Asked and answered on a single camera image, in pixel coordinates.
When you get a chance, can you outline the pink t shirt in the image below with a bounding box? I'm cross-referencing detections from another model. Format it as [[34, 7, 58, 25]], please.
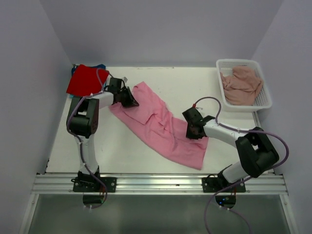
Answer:
[[109, 82, 208, 170]]

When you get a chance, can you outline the red folded t shirt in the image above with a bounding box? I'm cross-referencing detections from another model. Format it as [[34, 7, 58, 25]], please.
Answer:
[[66, 64, 110, 96]]

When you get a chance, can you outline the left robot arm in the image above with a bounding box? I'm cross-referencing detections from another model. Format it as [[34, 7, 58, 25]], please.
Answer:
[[66, 77, 139, 193]]

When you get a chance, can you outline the aluminium mounting rail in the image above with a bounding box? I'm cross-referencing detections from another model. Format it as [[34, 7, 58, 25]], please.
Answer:
[[33, 151, 286, 195]]

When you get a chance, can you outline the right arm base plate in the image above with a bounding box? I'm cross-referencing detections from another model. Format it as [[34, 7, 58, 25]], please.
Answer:
[[201, 174, 246, 193]]

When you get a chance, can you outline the white plastic basket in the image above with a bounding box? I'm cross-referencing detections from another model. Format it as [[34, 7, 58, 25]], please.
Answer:
[[216, 58, 272, 112]]

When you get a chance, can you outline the dark blue folded t shirt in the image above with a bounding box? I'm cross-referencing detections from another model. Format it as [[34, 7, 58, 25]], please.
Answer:
[[71, 64, 79, 75]]

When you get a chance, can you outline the beige t shirt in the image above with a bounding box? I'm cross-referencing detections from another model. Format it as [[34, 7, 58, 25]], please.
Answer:
[[220, 66, 264, 106]]

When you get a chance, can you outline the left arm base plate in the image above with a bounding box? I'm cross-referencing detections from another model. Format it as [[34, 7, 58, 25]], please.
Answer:
[[71, 174, 117, 193]]

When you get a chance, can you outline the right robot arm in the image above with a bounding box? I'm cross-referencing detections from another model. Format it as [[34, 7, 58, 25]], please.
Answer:
[[182, 107, 279, 192]]

